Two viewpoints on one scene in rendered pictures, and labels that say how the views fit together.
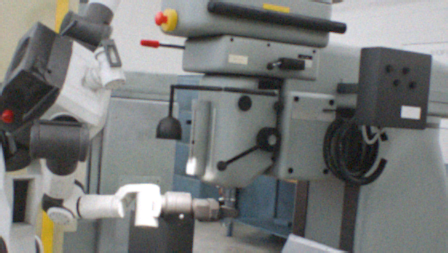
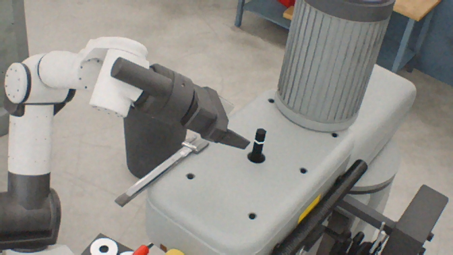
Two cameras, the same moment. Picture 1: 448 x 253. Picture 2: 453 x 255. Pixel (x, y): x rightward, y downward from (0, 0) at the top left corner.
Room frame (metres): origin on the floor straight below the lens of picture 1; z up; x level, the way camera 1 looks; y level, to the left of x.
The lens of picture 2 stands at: (1.30, 0.37, 2.61)
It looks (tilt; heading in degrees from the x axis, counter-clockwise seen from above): 39 degrees down; 331
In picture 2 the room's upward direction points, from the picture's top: 9 degrees clockwise
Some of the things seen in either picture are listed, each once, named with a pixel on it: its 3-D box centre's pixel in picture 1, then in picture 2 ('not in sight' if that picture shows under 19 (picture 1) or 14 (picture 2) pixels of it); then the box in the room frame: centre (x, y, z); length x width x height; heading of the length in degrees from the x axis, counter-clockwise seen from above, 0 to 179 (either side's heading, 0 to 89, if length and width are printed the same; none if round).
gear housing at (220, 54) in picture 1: (250, 59); not in sight; (2.00, -0.13, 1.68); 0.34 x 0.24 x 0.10; 120
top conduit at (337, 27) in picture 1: (280, 18); (314, 216); (1.87, -0.19, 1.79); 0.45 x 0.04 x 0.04; 120
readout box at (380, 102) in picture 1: (395, 89); (410, 239); (1.84, -0.51, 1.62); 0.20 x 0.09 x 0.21; 120
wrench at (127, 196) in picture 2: not in sight; (162, 168); (2.00, 0.11, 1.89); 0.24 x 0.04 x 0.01; 121
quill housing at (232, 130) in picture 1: (234, 130); not in sight; (1.98, -0.09, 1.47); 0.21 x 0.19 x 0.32; 30
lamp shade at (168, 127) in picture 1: (169, 127); not in sight; (1.86, 0.09, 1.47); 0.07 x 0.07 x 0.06
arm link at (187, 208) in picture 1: (194, 209); not in sight; (1.97, 0.00, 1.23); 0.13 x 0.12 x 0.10; 8
